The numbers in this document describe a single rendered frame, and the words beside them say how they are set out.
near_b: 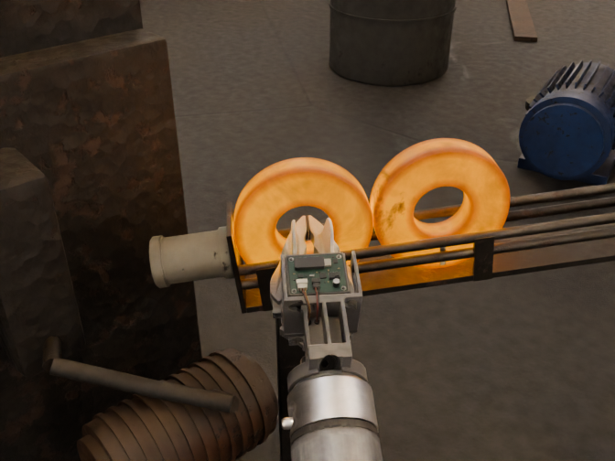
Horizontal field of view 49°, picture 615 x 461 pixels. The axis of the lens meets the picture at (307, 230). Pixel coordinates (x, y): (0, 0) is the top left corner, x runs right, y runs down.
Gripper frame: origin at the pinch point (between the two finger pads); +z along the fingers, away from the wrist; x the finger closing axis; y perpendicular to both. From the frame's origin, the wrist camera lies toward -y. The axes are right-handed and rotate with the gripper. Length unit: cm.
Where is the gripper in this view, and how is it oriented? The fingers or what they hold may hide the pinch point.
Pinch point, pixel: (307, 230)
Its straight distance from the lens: 74.3
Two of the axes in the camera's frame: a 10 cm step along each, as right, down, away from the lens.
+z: -0.9, -7.7, 6.3
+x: -10.0, 0.5, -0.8
